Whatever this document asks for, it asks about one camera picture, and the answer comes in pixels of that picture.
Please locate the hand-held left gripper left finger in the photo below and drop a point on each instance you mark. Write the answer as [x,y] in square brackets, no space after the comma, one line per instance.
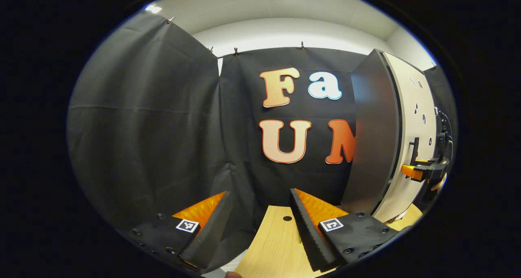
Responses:
[211,233]

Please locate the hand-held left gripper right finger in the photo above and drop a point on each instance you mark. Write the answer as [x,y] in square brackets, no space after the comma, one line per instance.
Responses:
[311,237]

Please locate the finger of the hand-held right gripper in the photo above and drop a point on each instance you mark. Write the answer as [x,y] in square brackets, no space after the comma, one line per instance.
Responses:
[412,172]

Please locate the grey cabinet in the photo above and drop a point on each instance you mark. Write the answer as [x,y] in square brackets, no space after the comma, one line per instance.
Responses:
[372,139]

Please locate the beige cabinet door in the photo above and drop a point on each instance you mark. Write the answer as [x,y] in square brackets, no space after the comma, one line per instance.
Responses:
[411,107]

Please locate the black backdrop cloth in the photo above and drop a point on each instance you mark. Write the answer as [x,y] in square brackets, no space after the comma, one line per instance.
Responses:
[142,127]

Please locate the row of backdrop clips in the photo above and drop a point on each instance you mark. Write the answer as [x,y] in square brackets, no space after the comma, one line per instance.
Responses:
[235,51]

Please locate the small ceiling light panel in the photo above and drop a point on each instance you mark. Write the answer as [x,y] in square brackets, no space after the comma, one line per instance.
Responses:
[153,8]

